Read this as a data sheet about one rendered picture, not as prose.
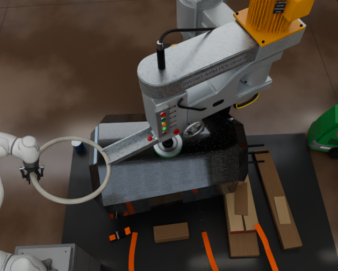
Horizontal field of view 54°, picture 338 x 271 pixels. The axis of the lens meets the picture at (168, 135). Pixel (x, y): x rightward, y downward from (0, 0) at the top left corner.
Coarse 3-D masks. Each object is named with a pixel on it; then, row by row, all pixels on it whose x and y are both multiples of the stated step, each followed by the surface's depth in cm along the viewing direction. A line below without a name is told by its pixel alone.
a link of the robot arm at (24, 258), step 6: (12, 258) 187; (18, 258) 183; (24, 258) 183; (30, 258) 185; (36, 258) 190; (6, 264) 185; (12, 264) 181; (18, 264) 181; (24, 264) 181; (30, 264) 182; (36, 264) 186; (42, 264) 194; (6, 270) 183; (12, 270) 179; (18, 270) 179; (24, 270) 180; (30, 270) 181; (36, 270) 185; (42, 270) 192
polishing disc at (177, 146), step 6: (156, 138) 245; (174, 138) 245; (180, 138) 244; (156, 144) 243; (174, 144) 242; (180, 144) 242; (156, 150) 240; (162, 150) 240; (168, 150) 240; (174, 150) 240
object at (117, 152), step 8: (128, 136) 222; (136, 136) 225; (144, 136) 226; (152, 136) 225; (112, 144) 219; (120, 144) 223; (128, 144) 224; (136, 144) 223; (144, 144) 223; (152, 144) 220; (112, 152) 222; (120, 152) 221; (128, 152) 216; (136, 152) 219; (112, 160) 214; (120, 160) 217
